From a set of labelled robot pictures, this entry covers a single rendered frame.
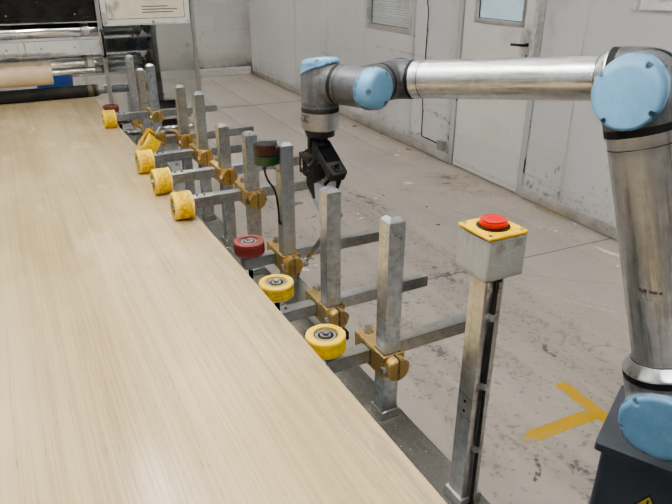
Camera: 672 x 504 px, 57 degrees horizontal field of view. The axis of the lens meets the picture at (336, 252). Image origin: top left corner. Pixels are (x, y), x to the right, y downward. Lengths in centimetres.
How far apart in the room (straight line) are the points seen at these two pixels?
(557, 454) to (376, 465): 152
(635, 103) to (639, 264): 28
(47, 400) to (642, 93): 109
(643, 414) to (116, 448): 92
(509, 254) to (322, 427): 39
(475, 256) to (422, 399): 168
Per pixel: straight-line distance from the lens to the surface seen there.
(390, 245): 112
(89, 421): 108
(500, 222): 89
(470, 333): 97
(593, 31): 429
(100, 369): 120
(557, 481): 231
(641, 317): 124
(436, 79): 143
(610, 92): 113
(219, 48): 1039
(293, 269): 161
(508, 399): 260
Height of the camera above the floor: 155
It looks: 25 degrees down
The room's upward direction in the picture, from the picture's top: straight up
